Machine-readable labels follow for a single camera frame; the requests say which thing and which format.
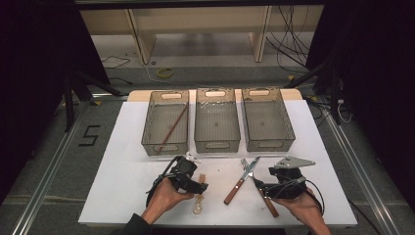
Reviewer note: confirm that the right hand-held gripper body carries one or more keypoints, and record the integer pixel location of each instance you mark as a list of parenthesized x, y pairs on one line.
[(288, 182)]

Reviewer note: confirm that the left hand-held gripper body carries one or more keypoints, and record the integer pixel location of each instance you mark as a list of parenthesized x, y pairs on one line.
[(182, 171)]

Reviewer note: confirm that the small wooden spoon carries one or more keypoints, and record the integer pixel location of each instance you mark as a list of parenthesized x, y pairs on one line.
[(198, 205)]

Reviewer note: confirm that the brown wooden chopstick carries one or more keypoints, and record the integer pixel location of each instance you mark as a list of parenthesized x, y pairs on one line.
[(173, 129), (170, 131)]

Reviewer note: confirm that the smoked clear plastic bin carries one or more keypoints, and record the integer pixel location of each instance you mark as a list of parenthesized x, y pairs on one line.
[(269, 125), (217, 127), (164, 124)]

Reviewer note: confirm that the person's left hand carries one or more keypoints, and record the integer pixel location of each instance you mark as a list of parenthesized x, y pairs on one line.
[(164, 199)]

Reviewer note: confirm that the person's right hand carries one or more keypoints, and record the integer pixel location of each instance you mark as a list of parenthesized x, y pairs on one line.
[(305, 209)]

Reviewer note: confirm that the white table sheet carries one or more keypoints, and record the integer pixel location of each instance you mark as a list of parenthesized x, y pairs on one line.
[(130, 182)]

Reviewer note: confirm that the black metal stand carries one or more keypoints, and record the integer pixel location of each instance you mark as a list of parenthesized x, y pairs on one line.
[(334, 98)]

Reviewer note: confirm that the yellow tape roll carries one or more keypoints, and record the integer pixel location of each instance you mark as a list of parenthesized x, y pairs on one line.
[(165, 72)]

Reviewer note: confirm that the black curtain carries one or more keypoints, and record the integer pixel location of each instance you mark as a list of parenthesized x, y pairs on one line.
[(375, 81), (36, 81)]

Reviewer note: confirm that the black tripod stand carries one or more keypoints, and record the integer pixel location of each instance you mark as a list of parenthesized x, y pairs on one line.
[(69, 98)]

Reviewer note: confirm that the aluminium floor rail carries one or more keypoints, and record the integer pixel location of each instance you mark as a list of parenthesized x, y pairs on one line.
[(49, 169), (359, 169)]

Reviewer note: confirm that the beige wooden desk frame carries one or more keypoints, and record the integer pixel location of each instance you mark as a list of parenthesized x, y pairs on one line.
[(143, 39)]

